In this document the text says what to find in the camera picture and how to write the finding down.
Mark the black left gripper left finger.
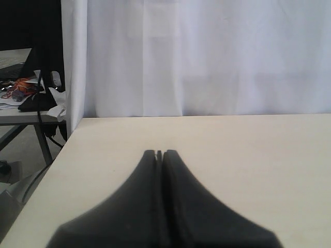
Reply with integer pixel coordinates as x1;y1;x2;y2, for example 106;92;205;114
47;150;162;247

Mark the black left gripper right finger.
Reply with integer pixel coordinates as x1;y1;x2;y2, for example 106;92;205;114
161;150;282;247

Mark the grey side table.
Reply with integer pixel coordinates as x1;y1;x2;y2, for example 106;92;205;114
1;46;67;165

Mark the white backdrop curtain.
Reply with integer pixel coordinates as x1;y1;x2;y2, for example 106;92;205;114
62;1;330;132

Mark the clutter on side table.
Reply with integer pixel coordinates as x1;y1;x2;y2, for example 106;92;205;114
1;62;66;122

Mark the black hanging cable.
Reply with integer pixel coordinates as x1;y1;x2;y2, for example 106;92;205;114
36;46;68;148

